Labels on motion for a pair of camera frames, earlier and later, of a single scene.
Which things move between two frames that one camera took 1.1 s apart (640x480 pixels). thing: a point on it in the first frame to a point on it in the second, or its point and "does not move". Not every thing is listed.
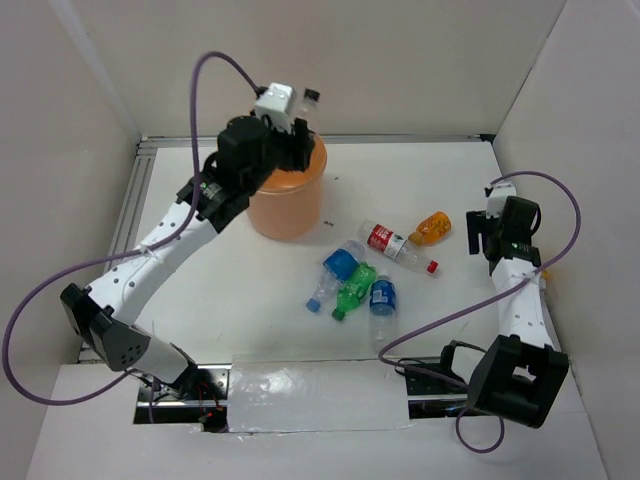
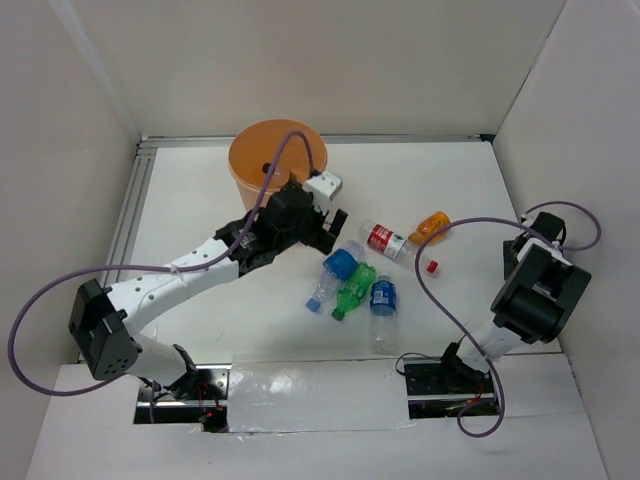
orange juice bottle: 431,230 does not move
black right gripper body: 497,233 to 510,262
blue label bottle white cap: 382,311 does not move
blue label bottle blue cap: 340,266 does not move
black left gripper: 298,157 to 322,239
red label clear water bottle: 394,246 does not move
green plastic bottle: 352,293 does not move
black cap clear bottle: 310,100 to 279,176
